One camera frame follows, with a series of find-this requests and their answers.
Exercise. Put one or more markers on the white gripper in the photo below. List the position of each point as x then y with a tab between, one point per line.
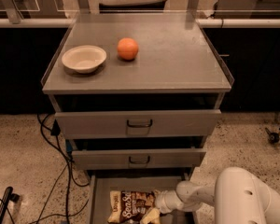
163	202

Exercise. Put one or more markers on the brown sea salt chip bag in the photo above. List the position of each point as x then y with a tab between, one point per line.
130	206

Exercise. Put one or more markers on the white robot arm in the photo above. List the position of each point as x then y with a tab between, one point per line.
238	197

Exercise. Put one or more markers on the grey bottom drawer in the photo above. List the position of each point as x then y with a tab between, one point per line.
100	205

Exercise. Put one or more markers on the grey drawer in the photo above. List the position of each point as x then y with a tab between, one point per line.
123	124
100	205
138	158

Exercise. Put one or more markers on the grey middle drawer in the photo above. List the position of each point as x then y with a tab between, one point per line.
138	158

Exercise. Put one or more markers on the grey metal drawer cabinet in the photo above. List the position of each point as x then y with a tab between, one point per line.
175	69

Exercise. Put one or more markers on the grey top drawer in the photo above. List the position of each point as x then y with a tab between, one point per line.
123	124

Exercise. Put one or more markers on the black bar on floor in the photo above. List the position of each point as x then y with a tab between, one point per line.
9	196

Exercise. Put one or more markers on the orange fruit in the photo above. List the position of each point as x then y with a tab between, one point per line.
127	48

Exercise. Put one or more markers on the white paper bowl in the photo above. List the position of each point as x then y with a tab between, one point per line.
84	59

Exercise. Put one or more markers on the black chair back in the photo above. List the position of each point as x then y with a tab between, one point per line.
150	6

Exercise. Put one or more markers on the white horizontal rail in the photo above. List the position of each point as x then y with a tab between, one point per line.
204	23

